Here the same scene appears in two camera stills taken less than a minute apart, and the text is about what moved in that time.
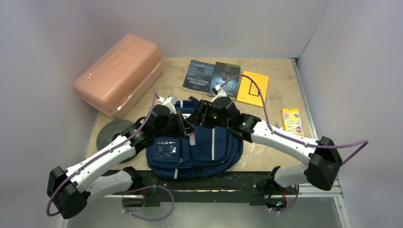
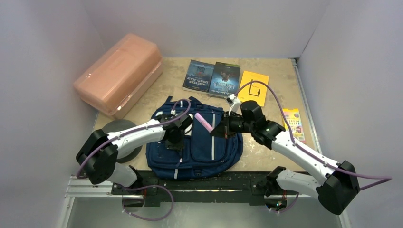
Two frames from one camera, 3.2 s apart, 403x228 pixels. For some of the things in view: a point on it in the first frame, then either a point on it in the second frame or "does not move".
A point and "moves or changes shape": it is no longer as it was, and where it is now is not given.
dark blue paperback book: [223, 72] does not move
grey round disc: [110, 131] does not move
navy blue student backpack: [215, 148] does not move
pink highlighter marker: [192, 137] moves or changes shape
